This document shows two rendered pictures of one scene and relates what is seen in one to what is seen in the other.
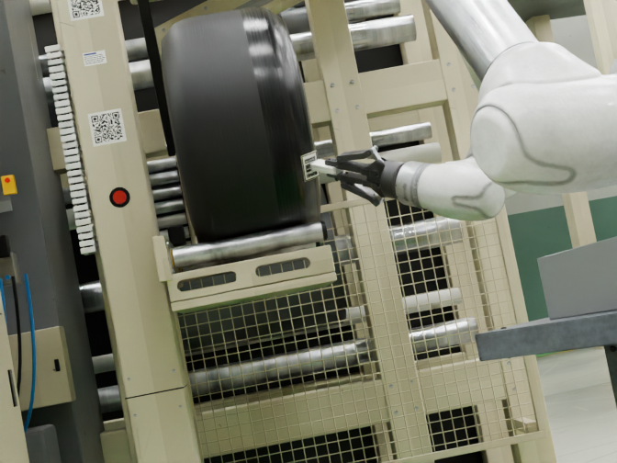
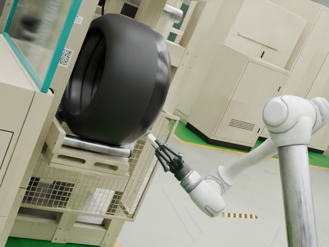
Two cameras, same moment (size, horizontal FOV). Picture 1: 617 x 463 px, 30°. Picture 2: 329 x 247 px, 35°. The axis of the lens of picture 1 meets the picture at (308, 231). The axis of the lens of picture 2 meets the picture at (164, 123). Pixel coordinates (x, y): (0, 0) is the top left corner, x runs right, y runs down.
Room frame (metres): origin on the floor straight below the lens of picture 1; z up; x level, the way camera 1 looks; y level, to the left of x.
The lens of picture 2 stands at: (0.53, 1.01, 1.63)
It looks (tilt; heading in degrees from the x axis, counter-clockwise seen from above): 14 degrees down; 330
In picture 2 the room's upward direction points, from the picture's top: 24 degrees clockwise
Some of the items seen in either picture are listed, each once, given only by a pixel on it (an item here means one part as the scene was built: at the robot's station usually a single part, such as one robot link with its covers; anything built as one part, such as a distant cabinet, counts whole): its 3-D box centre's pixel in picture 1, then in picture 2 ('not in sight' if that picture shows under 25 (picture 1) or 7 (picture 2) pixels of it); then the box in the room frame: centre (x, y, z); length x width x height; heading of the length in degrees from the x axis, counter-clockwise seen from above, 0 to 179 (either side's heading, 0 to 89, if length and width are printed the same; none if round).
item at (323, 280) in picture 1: (253, 293); (76, 152); (2.65, 0.15, 0.80); 0.37 x 0.36 x 0.02; 4
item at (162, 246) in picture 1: (169, 264); (47, 123); (2.64, 0.33, 0.90); 0.40 x 0.03 x 0.10; 4
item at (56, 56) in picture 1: (73, 149); not in sight; (2.58, 0.49, 1.19); 0.05 x 0.04 x 0.48; 4
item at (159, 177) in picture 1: (153, 219); not in sight; (3.01, 0.39, 1.05); 0.20 x 0.15 x 0.30; 94
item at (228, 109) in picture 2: not in sight; (237, 99); (6.36, -3.27, 0.62); 0.90 x 0.56 x 1.25; 102
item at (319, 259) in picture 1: (251, 274); (88, 159); (2.51, 0.14, 0.83); 0.36 x 0.09 x 0.06; 94
